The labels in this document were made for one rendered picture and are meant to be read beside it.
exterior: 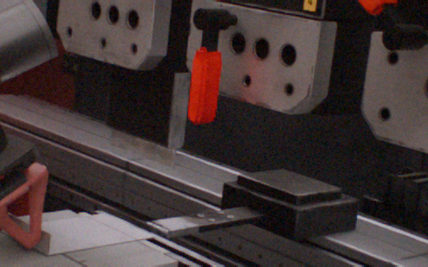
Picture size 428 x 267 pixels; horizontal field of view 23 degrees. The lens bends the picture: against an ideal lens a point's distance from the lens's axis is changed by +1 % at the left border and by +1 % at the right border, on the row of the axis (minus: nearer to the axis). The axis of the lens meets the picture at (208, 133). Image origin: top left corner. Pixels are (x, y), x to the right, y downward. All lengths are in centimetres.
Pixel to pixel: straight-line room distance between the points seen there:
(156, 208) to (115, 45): 43
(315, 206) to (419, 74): 43
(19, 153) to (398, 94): 34
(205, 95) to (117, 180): 60
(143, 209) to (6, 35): 56
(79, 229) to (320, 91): 34
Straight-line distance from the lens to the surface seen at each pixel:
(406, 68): 76
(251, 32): 86
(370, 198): 133
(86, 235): 103
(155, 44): 96
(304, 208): 114
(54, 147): 156
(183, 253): 102
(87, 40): 103
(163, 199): 137
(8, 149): 93
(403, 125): 76
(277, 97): 84
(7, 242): 101
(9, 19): 90
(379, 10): 73
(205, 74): 85
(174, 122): 99
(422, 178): 130
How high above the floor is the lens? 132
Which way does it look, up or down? 12 degrees down
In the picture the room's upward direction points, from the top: 6 degrees clockwise
